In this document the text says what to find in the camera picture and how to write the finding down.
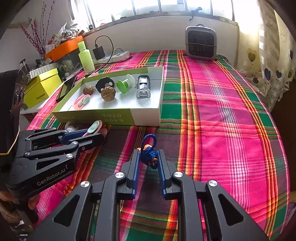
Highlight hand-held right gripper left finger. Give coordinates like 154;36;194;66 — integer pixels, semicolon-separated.
25;148;141;241

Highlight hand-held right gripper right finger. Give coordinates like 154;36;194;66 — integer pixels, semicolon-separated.
157;149;270;241

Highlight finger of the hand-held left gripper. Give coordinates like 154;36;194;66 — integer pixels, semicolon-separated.
24;133;105;161
19;128;90;149

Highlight pink clip with teal pad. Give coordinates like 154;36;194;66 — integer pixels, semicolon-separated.
82;120;103;137
73;94;91;109

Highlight blue and orange braided rope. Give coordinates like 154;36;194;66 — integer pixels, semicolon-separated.
137;134;159;166

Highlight green and white cardboard box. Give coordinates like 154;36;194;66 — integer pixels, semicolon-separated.
52;66;165;127

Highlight large walnut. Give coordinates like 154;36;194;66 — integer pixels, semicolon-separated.
100;87;117;102

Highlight black round case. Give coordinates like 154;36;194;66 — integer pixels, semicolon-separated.
96;77;115;93

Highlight black device with clear base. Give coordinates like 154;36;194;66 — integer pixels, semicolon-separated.
136;75;151;99

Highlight person's left hand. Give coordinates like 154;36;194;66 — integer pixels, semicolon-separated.
27;193;42;210

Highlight white side table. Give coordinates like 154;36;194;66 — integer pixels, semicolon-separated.
20;102;45;115

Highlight yellow box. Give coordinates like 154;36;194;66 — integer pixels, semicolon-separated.
23;68;63;109

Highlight green and white spool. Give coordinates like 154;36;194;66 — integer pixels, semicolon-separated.
116;74;137;94

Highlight dark cloth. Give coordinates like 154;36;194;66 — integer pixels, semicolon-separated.
0;69;28;168

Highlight striped box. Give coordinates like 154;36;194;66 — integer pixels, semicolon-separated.
29;63;58;79

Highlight glass tank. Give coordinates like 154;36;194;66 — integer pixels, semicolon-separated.
57;50;81;70

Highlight light green bottle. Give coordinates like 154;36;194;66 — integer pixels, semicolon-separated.
77;41;96;74

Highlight plaid blanket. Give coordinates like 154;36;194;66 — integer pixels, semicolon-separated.
26;50;291;241

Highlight black charger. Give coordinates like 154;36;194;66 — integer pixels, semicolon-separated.
93;45;105;60

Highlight orange box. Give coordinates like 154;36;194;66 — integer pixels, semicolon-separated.
44;35;84;62

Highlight white power strip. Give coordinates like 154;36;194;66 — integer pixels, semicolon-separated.
92;50;130;64

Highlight dried flower branches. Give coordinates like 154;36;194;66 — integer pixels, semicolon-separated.
19;0;55;59

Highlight crumpled plastic bag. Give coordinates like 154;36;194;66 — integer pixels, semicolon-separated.
58;22;81;39

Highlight grey fan heater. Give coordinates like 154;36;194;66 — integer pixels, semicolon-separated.
185;24;218;61

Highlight heart print curtain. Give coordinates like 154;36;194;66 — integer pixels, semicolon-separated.
238;0;296;112

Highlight black window hook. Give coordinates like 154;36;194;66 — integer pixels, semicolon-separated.
188;7;203;21

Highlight black charger cable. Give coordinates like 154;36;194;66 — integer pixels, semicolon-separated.
95;35;115;66

